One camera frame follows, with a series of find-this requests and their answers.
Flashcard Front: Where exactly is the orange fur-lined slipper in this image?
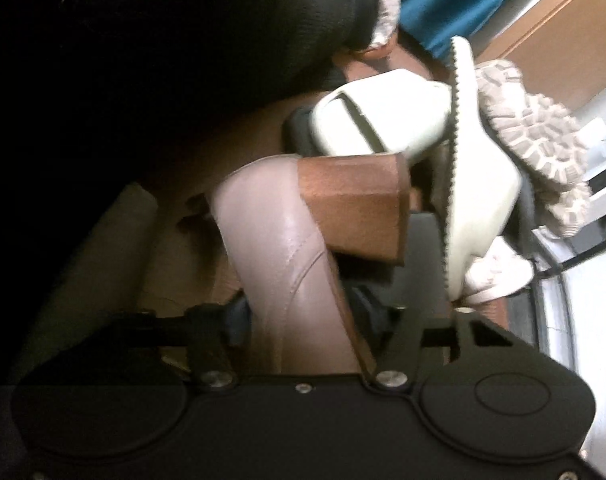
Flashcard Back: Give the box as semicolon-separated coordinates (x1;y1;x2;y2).
310;0;403;61

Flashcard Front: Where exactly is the cream slide sandal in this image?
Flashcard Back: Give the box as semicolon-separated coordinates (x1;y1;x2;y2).
308;69;458;167
442;36;523;303

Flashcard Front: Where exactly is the pink boot with brown heel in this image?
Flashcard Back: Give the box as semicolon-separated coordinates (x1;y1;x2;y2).
210;152;413;378

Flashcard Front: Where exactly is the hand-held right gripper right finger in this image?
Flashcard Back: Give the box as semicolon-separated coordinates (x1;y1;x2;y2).
350;284;520;392

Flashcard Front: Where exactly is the black sock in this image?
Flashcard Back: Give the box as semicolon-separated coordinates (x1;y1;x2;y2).
340;0;381;53

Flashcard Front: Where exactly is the black ribbed pants leg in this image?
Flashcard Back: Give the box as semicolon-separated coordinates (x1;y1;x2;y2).
0;0;379;381

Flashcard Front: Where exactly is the wooden door panel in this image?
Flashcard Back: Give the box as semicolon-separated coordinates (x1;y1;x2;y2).
476;0;606;111

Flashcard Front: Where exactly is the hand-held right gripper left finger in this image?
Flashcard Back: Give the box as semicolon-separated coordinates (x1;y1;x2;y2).
113;297;254;393

